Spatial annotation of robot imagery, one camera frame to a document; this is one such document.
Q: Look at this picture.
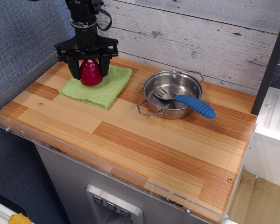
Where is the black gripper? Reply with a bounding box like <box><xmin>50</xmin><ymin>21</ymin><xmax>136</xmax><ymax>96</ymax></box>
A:
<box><xmin>54</xmin><ymin>22</ymin><xmax>119</xmax><ymax>79</ymax></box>

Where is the red toy potato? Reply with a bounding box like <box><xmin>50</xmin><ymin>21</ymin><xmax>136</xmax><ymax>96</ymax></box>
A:
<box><xmin>80</xmin><ymin>59</ymin><xmax>103</xmax><ymax>86</ymax></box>

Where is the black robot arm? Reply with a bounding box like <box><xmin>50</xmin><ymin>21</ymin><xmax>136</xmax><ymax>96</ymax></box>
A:
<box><xmin>54</xmin><ymin>0</ymin><xmax>119</xmax><ymax>79</ymax></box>

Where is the green folded cloth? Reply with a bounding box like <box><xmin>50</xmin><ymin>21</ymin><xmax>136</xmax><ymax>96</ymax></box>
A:
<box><xmin>58</xmin><ymin>65</ymin><xmax>132</xmax><ymax>110</ymax></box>

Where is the stainless steel pot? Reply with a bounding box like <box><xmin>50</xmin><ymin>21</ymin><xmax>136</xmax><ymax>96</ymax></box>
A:
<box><xmin>137</xmin><ymin>70</ymin><xmax>205</xmax><ymax>120</ymax></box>

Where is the clear acrylic guard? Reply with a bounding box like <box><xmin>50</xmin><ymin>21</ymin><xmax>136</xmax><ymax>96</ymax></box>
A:
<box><xmin>0</xmin><ymin>56</ymin><xmax>256</xmax><ymax>224</ymax></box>

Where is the grey cabinet with dispenser panel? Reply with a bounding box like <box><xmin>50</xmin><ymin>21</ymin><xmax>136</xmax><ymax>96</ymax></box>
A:
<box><xmin>36</xmin><ymin>145</ymin><xmax>204</xmax><ymax>224</ymax></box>

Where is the yellow tape object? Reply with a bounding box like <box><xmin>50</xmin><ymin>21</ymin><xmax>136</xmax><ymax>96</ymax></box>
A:
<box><xmin>8</xmin><ymin>213</ymin><xmax>32</xmax><ymax>224</ymax></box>

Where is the white toy sink counter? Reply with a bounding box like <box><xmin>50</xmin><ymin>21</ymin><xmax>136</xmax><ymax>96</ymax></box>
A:
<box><xmin>244</xmin><ymin>87</ymin><xmax>280</xmax><ymax>185</ymax></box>

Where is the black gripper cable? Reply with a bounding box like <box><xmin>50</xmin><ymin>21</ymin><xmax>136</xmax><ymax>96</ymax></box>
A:
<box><xmin>97</xmin><ymin>8</ymin><xmax>112</xmax><ymax>31</ymax></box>

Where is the blue handled metal spatula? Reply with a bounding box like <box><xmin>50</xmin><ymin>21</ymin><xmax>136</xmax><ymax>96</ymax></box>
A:
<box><xmin>153</xmin><ymin>88</ymin><xmax>217</xmax><ymax>119</ymax></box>

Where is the black post right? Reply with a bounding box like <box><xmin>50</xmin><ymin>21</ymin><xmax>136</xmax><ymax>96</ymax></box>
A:
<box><xmin>251</xmin><ymin>31</ymin><xmax>280</xmax><ymax>115</ymax></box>

